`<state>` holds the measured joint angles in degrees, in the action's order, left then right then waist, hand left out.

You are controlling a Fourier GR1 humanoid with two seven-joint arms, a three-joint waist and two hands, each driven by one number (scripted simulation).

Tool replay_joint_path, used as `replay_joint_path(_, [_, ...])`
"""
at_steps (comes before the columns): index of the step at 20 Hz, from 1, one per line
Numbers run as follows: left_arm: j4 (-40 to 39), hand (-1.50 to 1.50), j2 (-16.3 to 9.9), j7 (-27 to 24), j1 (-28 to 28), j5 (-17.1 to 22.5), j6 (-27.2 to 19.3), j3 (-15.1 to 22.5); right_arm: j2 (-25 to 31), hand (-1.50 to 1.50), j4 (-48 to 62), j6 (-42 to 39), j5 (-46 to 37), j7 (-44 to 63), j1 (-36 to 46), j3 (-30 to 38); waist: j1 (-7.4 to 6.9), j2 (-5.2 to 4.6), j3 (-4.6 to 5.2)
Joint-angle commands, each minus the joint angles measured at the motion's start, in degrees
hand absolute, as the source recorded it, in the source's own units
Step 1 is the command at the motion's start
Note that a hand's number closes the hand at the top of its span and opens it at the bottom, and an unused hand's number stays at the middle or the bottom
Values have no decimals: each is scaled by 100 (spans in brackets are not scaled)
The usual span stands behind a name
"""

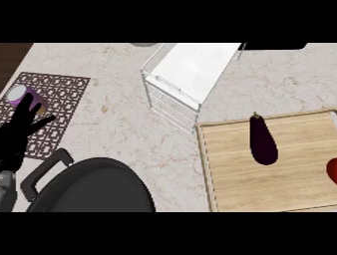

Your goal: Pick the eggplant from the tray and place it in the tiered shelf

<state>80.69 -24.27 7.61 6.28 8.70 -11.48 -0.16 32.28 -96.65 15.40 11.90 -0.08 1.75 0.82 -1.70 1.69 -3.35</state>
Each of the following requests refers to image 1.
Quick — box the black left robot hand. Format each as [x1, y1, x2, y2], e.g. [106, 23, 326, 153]
[0, 93, 58, 179]

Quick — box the dark purple eggplant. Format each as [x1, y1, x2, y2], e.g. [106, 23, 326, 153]
[248, 112, 279, 166]

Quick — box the pale wooden tray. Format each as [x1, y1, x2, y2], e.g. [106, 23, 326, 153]
[193, 107, 337, 213]

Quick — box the brown patterned placemat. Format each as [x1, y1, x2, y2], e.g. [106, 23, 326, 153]
[0, 71, 92, 161]

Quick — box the purple can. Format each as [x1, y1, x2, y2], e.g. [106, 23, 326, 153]
[5, 84, 49, 118]

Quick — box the black appliance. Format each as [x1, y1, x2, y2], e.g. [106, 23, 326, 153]
[242, 43, 308, 52]

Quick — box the black pot with handle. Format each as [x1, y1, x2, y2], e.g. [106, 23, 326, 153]
[20, 147, 157, 213]

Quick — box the white wire tiered shelf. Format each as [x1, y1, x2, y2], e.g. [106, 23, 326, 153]
[138, 43, 248, 135]

